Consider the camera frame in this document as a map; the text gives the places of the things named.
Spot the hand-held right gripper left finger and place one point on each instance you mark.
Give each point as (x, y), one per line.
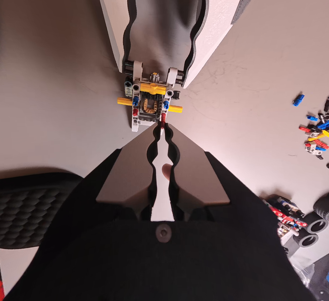
(123, 177)

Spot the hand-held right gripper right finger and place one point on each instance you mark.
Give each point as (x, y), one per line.
(203, 177)

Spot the grey lego frame assembly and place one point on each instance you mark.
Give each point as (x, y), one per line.
(135, 125)

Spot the yellow lego connector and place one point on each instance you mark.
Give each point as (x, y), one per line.
(176, 109)
(124, 100)

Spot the pile of mixed lego pieces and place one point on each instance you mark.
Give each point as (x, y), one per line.
(316, 136)

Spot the lego car chassis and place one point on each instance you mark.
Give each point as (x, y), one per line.
(285, 216)

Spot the person's right hand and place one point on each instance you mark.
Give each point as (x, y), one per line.
(167, 172)

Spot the black rubber tyre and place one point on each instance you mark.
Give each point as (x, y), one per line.
(322, 203)
(298, 241)
(308, 222)

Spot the clear plastic bag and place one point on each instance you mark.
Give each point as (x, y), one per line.
(303, 272)

